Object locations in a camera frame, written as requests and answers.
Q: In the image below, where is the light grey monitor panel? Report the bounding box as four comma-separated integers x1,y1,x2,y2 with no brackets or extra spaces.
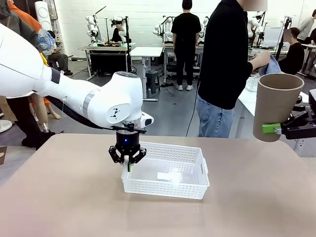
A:
261,26,282,49

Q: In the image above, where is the grey workbench desk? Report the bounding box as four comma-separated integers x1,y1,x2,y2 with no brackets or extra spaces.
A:
162,41,205,83

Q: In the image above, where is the standing person in black t-shirt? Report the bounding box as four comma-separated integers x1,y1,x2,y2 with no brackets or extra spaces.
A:
171,0,202,91

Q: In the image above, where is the black tripod stand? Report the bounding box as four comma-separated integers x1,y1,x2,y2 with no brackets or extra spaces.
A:
275,16,293,62

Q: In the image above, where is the seated person with dark trousers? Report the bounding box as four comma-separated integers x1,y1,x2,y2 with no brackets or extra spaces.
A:
46,30,74,76

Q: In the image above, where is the black camera frame stand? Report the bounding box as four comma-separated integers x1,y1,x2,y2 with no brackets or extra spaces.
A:
123,16,133,72

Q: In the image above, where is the person in grey top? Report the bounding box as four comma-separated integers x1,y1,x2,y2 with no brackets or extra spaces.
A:
297,9,316,44

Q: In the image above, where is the seated person in black top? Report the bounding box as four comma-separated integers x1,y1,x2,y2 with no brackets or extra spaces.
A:
277,27,306,76

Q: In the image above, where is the white perforated plastic basket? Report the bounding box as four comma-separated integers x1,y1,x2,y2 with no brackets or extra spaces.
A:
120,142,210,200

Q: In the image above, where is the white round stand base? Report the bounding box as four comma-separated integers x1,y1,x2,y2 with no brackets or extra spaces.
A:
0,119,13,134

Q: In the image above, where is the blue-grey cloth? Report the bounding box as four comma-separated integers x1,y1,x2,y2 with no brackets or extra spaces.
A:
258,54,284,76

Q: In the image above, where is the white height-adjustable desk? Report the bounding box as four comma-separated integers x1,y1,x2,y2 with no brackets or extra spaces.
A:
129,46,164,102

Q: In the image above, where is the brown cardboard-coloured cup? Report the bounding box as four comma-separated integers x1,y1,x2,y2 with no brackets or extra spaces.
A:
252,73,305,143

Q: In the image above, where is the person in green puffer jacket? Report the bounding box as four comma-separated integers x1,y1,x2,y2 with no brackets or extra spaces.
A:
0,0,56,150

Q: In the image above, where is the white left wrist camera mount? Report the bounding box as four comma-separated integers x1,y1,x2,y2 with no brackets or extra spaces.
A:
140,112,155,129

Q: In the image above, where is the black hanging cable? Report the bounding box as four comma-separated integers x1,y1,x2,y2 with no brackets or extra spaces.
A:
185,81,200,137

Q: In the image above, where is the grey plastic stool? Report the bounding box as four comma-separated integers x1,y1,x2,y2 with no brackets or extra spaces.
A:
145,71,161,94

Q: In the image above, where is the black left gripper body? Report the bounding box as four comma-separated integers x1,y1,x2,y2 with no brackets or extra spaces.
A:
116,131,141,158

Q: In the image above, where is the white tower air conditioner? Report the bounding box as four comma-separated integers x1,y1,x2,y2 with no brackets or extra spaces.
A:
34,1,54,32

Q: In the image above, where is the person in black sweater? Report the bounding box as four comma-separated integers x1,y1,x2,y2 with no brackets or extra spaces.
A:
196,0,269,138

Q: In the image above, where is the person's right hand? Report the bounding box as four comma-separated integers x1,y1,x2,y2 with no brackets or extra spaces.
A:
251,51,272,72

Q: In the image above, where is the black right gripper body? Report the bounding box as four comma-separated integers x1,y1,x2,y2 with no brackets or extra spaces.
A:
305,103,316,140

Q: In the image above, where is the dark brown board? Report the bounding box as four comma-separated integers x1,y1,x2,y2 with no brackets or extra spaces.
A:
0,146,8,165

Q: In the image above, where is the grey frame robot desk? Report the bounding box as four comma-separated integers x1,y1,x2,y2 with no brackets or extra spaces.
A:
78,42,137,82

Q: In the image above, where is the mannequin in orange clothes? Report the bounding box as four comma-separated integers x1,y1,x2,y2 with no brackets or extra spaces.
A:
7,0,61,129

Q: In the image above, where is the white paper label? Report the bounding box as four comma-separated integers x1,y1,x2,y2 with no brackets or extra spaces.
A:
157,171,184,184

